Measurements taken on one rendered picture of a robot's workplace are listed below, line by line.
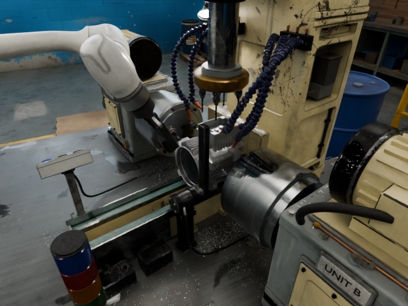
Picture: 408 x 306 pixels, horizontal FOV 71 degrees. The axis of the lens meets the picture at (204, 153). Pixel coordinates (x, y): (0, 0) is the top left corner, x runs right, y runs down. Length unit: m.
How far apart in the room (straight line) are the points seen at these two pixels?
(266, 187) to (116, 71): 0.49
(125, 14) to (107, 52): 5.65
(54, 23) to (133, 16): 1.44
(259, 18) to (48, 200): 1.08
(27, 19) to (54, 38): 5.38
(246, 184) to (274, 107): 0.39
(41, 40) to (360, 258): 0.90
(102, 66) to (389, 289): 0.76
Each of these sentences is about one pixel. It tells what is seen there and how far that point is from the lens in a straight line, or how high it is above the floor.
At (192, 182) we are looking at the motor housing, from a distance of 1.08.
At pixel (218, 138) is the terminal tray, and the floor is 1.13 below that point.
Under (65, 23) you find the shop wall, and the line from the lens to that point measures 6.31.
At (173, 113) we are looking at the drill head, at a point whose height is 1.13.
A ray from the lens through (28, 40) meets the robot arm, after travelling 0.91.
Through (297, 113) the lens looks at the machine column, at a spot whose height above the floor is 1.20.
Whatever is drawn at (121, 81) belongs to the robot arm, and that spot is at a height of 1.37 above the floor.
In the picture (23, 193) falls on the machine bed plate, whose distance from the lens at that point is 1.46.
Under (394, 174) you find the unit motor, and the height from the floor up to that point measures 1.32.
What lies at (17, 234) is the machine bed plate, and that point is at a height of 0.80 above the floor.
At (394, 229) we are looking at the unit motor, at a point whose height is 1.26.
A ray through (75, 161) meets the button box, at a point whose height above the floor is 1.06.
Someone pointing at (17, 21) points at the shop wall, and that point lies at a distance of 6.33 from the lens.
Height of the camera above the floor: 1.62
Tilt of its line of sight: 33 degrees down
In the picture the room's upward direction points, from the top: straight up
